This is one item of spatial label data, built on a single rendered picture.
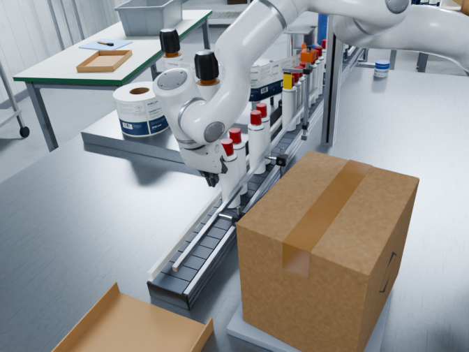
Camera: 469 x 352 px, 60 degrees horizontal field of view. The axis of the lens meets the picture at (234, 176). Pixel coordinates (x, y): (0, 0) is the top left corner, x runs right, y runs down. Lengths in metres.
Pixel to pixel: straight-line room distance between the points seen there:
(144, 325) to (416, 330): 0.58
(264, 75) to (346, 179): 0.93
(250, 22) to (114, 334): 0.71
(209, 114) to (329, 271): 0.35
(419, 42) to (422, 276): 0.54
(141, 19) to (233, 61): 2.63
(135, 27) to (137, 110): 1.94
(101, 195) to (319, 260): 0.89
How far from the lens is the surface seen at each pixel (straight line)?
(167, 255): 0.99
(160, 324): 0.96
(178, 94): 0.79
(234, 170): 1.08
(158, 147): 1.51
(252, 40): 0.85
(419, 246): 1.17
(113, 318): 1.01
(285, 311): 0.81
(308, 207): 0.76
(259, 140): 1.22
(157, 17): 3.36
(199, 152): 0.91
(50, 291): 1.13
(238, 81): 0.79
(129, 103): 1.56
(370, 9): 0.89
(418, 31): 1.03
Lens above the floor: 1.58
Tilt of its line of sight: 33 degrees down
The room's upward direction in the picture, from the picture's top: 4 degrees counter-clockwise
